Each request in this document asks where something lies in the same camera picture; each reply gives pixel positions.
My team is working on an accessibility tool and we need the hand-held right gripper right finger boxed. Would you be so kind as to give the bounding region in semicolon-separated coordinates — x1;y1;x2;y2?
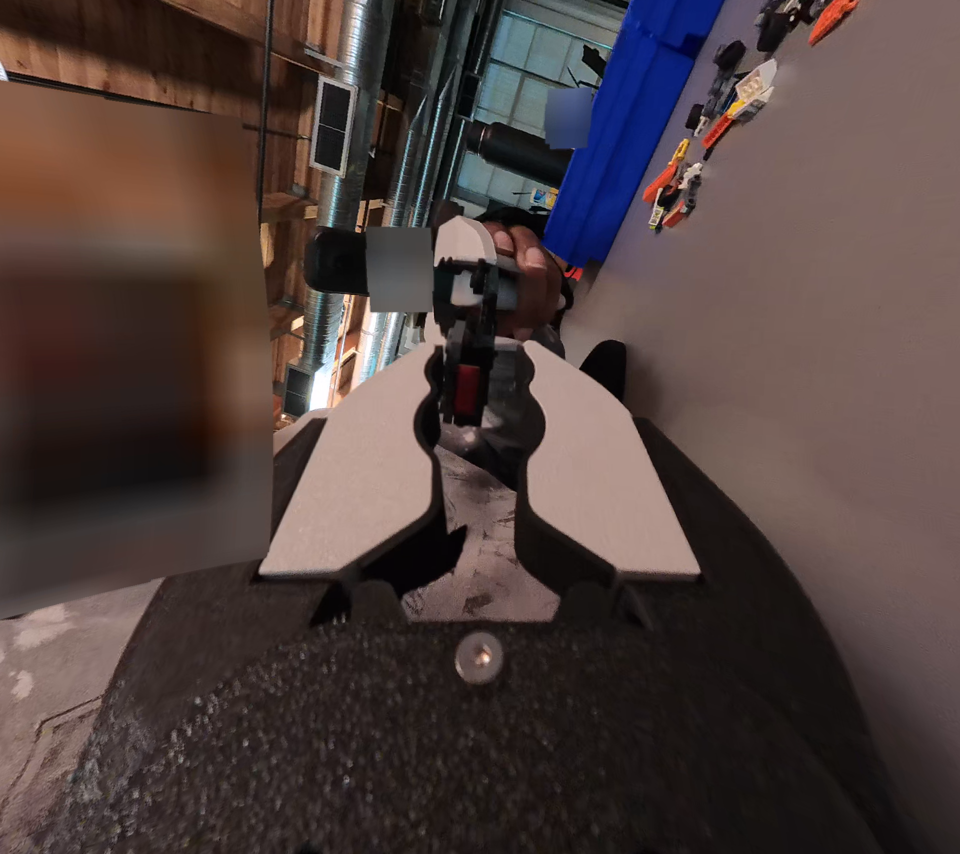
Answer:
515;341;703;585

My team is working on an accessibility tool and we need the pile of lego pieces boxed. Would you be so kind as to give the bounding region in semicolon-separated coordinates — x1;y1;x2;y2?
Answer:
642;0;871;234

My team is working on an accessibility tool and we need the black round cushion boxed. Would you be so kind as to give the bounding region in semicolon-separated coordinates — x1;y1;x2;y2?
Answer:
578;338;633;408

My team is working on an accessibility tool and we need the black pillar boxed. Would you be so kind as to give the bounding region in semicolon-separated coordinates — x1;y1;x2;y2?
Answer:
462;118;574;189

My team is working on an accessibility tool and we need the person's grey sweatshirt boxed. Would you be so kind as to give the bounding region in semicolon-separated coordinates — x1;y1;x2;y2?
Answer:
0;464;529;854

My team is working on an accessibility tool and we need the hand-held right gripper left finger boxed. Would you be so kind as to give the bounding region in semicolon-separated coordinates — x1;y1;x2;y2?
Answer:
260;344;448;585

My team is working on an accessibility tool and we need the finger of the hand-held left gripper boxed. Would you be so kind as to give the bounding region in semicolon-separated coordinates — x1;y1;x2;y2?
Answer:
432;215;505;272

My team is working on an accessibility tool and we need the black lego chassis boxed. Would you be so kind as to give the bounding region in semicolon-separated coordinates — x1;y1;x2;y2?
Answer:
434;254;523;432

